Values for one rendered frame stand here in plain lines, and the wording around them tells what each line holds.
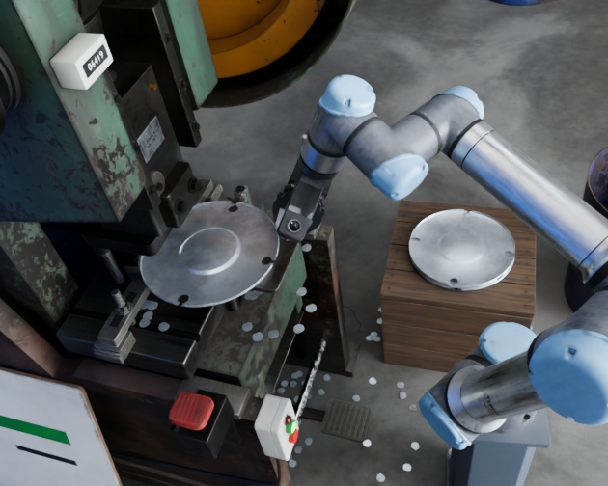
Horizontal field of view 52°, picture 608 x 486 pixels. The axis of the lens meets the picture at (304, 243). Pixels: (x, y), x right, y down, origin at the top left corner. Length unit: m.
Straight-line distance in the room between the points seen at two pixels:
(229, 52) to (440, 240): 0.81
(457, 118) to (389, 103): 2.02
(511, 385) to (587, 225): 0.26
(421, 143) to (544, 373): 0.36
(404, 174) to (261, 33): 0.55
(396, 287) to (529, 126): 1.33
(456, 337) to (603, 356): 1.04
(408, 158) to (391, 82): 2.23
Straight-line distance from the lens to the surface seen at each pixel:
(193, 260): 1.28
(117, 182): 0.99
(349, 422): 1.73
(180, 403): 1.13
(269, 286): 1.21
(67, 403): 1.51
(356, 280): 2.20
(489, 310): 1.71
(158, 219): 1.19
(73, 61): 0.84
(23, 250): 1.31
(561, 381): 0.84
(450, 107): 0.98
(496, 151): 0.95
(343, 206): 2.46
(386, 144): 0.91
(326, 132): 0.95
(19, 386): 1.57
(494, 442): 1.40
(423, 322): 1.78
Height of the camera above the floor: 1.70
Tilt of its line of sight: 46 degrees down
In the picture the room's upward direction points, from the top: 10 degrees counter-clockwise
